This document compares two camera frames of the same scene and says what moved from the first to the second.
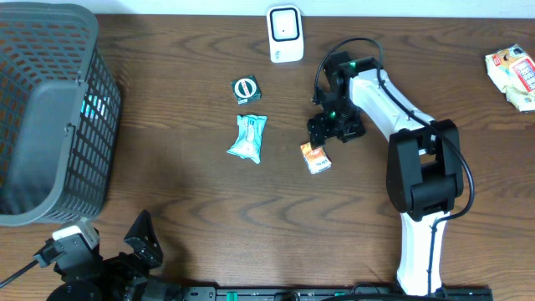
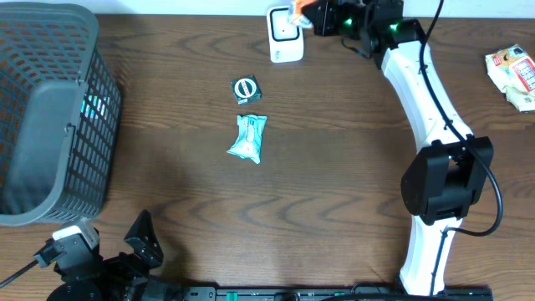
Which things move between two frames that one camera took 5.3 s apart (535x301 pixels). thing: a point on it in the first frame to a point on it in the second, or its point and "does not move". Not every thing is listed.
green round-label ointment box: x=246 y=89 does not move
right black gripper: x=318 y=126 to x=318 y=18
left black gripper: x=112 y=261 does not move
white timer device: x=285 y=29 does not move
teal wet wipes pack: x=249 y=136 does not move
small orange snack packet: x=317 y=160 to x=299 y=19
